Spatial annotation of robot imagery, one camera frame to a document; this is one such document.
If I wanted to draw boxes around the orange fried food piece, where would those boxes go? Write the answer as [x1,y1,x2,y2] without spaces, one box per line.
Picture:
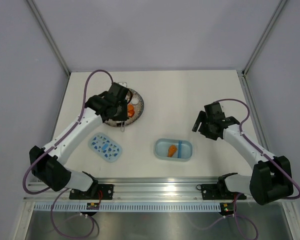
[167,145,178,158]

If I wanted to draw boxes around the blue lunch box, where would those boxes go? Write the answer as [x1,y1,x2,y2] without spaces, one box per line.
[154,138,193,162]

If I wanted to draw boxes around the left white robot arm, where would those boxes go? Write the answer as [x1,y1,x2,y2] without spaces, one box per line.
[26,82,132,199]

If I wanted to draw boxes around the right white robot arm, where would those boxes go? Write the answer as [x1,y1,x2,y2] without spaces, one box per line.
[192,102,294,205]

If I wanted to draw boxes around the terrazzo pattern lunch box lid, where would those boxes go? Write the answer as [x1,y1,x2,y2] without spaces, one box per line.
[88,132,123,163]

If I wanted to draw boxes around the orange carrot pieces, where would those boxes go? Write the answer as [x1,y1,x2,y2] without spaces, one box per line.
[127,104,135,118]

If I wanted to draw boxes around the white round radish slice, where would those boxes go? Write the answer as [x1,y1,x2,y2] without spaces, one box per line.
[131,98,139,105]

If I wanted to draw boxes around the speckled round plate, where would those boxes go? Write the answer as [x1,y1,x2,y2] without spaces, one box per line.
[105,88,145,128]

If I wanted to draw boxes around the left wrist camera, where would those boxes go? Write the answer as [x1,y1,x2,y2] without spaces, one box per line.
[118,82,128,88]

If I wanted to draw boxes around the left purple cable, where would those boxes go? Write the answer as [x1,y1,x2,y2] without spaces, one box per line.
[23,69,115,237]

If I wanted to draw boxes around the purple cable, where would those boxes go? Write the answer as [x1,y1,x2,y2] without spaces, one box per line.
[189,98,300,239]
[23,69,115,237]

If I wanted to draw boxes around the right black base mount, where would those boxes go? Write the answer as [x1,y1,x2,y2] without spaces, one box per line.
[195,183,239,201]

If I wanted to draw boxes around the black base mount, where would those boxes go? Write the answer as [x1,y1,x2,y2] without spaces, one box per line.
[195,183,239,201]
[69,183,114,200]

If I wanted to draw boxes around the aluminium rail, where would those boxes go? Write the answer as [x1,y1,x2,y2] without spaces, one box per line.
[24,176,293,202]

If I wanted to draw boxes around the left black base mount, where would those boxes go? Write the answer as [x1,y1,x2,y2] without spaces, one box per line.
[69,183,114,200]

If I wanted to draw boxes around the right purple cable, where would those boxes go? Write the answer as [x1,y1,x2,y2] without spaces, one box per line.
[189,98,300,239]

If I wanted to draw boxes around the left aluminium frame post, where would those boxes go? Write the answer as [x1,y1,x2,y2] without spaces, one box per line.
[24,0,71,79]

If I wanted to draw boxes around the aluminium frame post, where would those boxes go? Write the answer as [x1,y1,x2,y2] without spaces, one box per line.
[24,0,71,79]
[241,0,289,78]

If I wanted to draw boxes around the white slotted cable duct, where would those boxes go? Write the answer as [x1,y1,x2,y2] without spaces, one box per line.
[34,202,221,213]

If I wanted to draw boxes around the right aluminium frame post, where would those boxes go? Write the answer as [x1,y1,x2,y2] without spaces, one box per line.
[241,0,289,78]

